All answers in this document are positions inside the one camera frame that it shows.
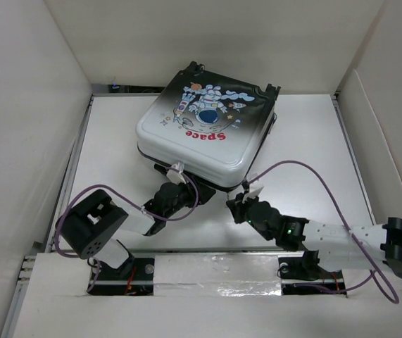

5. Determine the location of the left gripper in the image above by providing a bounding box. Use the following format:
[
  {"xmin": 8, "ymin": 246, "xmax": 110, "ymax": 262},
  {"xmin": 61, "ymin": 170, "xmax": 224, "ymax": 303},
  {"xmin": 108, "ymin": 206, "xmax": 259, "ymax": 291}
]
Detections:
[{"xmin": 163, "ymin": 175, "xmax": 213, "ymax": 218}]

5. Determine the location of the black space-print suitcase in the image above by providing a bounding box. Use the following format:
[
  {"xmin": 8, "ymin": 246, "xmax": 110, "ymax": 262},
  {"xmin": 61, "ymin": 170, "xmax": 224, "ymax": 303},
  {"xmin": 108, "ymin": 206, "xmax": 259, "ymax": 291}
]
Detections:
[{"xmin": 135, "ymin": 61, "xmax": 281, "ymax": 192}]

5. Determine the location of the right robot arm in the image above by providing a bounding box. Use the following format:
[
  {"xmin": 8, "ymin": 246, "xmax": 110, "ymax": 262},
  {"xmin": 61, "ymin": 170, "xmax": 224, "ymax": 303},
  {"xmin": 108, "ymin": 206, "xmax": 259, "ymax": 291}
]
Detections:
[{"xmin": 226, "ymin": 193, "xmax": 402, "ymax": 279}]

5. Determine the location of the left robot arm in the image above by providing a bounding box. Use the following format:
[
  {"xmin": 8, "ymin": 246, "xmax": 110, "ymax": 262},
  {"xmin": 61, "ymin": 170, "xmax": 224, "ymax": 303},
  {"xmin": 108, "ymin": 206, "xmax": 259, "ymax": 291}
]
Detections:
[{"xmin": 54, "ymin": 176, "xmax": 215, "ymax": 280}]

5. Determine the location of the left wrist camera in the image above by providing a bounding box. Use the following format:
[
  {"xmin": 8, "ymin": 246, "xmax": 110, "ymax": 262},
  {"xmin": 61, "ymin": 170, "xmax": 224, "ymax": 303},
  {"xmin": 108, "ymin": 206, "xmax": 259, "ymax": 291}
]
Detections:
[{"xmin": 166, "ymin": 162, "xmax": 187, "ymax": 184}]

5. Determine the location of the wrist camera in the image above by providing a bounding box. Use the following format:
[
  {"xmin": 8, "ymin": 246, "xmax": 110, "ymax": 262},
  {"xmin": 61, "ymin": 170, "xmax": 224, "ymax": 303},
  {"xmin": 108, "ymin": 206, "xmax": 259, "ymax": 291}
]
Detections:
[
  {"xmin": 166, "ymin": 162, "xmax": 187, "ymax": 184},
  {"xmin": 242, "ymin": 182, "xmax": 264, "ymax": 203}
]

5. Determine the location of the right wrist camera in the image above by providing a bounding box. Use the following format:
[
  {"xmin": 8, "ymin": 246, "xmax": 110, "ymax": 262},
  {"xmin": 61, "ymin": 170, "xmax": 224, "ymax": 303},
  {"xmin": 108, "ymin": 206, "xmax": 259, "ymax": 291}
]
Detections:
[{"xmin": 242, "ymin": 182, "xmax": 264, "ymax": 203}]

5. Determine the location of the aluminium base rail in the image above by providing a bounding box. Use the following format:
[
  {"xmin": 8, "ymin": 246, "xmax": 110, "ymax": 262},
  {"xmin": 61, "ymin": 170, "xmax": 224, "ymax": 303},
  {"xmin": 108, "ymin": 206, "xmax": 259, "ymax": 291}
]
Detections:
[{"xmin": 17, "ymin": 94, "xmax": 384, "ymax": 293}]

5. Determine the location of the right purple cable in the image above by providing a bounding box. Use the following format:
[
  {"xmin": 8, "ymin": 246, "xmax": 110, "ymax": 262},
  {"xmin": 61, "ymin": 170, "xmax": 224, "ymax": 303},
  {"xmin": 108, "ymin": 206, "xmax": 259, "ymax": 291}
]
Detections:
[{"xmin": 248, "ymin": 161, "xmax": 401, "ymax": 304}]

